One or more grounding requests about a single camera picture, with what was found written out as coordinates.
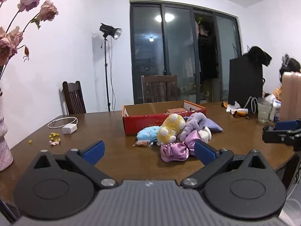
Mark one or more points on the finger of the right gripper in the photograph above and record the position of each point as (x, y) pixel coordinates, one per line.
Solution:
(288, 125)
(287, 137)

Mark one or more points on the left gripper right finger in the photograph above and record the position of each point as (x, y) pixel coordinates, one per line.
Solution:
(215, 162)

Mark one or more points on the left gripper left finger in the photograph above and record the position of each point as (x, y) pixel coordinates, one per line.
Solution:
(84, 161)

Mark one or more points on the lavender fabric pouch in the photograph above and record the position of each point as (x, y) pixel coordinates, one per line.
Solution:
(212, 126)

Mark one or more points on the purple satin scrunchie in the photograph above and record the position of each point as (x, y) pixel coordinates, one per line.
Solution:
(181, 151)

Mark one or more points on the lavender fluffy headband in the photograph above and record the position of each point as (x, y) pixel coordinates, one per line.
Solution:
(195, 122)

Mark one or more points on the yellow plush toy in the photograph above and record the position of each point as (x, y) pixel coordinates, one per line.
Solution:
(170, 129)

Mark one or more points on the blue plush toy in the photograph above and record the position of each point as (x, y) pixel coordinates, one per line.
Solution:
(148, 134)

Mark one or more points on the pink suitcase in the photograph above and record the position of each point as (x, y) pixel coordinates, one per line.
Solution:
(291, 99)

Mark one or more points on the glass cup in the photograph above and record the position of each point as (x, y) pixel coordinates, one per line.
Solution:
(264, 110)

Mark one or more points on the white power adapter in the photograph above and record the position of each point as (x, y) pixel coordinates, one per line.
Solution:
(69, 128)

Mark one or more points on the orange white tube wrapper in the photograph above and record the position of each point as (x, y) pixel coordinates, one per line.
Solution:
(235, 110)

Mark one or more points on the snack packet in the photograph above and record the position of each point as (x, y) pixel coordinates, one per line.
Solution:
(142, 143)

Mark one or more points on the dark wooden chair left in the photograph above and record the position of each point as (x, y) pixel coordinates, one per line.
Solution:
(74, 98)

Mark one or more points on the dark wooden chair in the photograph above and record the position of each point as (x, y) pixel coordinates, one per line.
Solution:
(156, 89)
(74, 98)

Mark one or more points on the black paper bag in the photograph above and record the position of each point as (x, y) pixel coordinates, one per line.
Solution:
(245, 80)

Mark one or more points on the person with dark hair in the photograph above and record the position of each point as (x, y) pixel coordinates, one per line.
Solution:
(290, 68)

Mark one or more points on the small pink box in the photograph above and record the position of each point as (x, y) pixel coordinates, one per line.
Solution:
(176, 110)

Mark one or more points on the pink textured vase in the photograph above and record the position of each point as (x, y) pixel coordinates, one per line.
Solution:
(6, 157)

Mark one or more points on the red cardboard box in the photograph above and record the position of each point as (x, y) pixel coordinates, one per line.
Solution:
(139, 116)

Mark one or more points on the dark wooden chair centre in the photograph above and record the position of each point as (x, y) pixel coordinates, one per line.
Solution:
(156, 89)

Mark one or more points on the sliding glass door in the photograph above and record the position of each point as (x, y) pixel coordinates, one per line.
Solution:
(193, 44)

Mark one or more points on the studio light on stand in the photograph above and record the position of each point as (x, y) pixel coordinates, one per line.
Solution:
(113, 33)

